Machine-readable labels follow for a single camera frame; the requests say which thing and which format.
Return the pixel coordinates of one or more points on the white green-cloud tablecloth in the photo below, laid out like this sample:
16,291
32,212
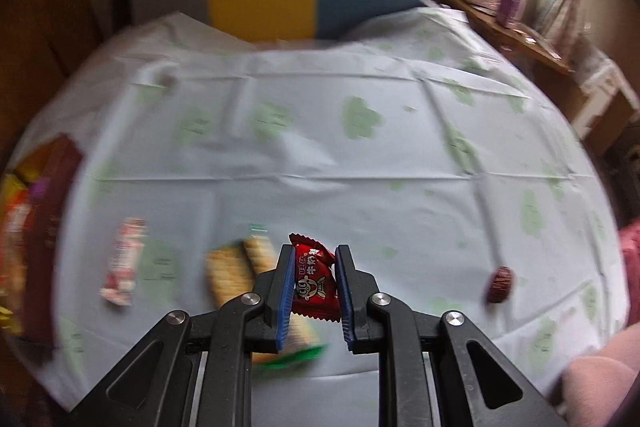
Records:
412,141

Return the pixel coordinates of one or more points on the purple small box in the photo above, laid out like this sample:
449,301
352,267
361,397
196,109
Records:
507,13

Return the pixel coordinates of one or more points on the red snack packet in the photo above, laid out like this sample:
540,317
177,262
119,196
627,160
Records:
315,286

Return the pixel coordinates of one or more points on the wooden side shelf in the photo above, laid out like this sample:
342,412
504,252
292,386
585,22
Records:
524,41

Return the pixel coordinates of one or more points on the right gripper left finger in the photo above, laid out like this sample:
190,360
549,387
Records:
256,322

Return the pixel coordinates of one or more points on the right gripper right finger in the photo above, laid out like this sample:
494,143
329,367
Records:
374,322

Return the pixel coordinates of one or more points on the pink rose snack packet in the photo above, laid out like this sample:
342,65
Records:
120,279

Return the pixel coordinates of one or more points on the gold tin snack box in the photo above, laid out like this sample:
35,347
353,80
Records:
33,198

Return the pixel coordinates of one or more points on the dark red round candy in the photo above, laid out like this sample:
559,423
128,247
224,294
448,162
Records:
500,286

